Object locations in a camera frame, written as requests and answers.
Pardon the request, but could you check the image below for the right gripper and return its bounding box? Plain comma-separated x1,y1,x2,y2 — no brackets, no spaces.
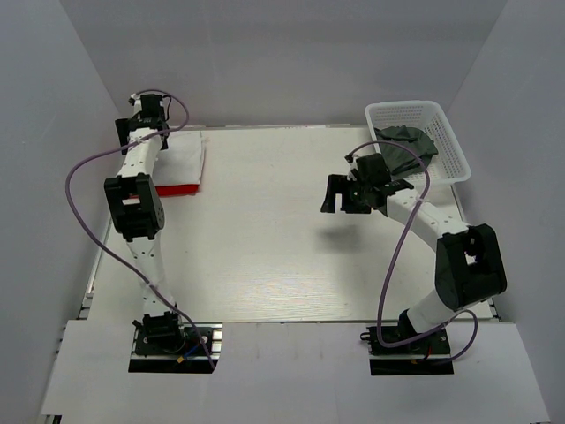
322,174,373,214

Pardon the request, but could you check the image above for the white t shirt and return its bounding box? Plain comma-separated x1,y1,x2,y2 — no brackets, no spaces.
152,132,205,187

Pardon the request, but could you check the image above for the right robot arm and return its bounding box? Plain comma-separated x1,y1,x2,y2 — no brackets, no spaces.
320,154,508,352

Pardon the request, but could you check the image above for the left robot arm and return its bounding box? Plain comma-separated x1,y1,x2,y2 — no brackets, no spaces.
104,92,187,352

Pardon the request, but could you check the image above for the dark grey t shirt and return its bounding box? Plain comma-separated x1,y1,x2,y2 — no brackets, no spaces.
374,125,439,178

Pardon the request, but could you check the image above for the folded red t shirt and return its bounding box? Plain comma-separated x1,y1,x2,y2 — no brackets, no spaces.
155,184,200,197

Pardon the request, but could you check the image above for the white plastic basket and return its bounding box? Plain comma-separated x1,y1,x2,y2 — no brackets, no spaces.
365,100,471,188

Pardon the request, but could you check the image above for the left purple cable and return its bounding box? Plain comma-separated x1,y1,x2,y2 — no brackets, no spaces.
64,90,217,373

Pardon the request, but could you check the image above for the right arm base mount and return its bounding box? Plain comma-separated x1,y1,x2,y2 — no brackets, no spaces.
359,326,454,376

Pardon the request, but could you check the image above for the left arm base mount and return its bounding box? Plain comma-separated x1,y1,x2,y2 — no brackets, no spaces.
128,312,223,375

